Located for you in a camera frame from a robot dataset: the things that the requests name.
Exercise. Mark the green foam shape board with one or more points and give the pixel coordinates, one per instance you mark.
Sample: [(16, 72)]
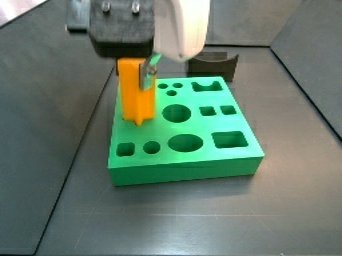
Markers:
[(198, 139)]

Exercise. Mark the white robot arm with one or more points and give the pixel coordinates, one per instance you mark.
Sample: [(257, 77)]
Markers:
[(181, 28)]

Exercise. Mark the yellow star prism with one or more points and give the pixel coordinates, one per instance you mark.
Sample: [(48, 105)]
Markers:
[(138, 101)]

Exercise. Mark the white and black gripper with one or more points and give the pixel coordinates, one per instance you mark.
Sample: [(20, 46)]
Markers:
[(122, 30)]

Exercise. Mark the black curved fixture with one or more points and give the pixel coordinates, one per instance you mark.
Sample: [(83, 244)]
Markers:
[(213, 64)]

